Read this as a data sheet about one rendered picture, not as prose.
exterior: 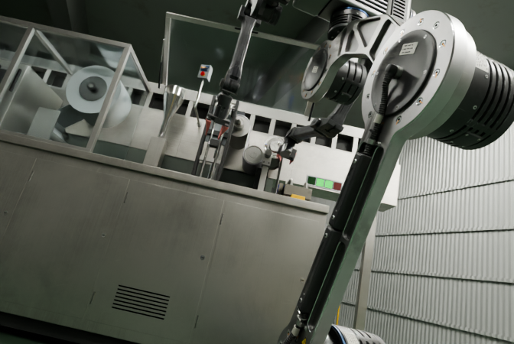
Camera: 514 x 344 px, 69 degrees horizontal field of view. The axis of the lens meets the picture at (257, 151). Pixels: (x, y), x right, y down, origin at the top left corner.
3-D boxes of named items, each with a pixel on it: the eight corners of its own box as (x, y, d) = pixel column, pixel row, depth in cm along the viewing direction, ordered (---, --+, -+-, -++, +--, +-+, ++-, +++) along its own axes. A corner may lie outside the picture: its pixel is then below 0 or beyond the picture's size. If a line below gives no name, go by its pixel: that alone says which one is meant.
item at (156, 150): (133, 174, 224) (161, 90, 242) (138, 180, 237) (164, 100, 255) (156, 180, 223) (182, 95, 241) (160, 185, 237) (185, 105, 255)
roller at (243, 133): (225, 134, 232) (230, 113, 236) (226, 147, 255) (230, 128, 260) (247, 138, 231) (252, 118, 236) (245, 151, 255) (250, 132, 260)
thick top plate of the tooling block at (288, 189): (283, 193, 217) (285, 183, 219) (276, 206, 255) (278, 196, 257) (310, 199, 217) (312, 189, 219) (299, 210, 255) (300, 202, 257)
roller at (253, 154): (242, 160, 226) (246, 142, 230) (241, 172, 250) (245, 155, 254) (261, 165, 226) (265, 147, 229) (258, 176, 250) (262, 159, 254)
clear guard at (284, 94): (170, 16, 253) (170, 16, 254) (165, 86, 279) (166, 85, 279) (323, 50, 252) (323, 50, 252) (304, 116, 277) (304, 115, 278)
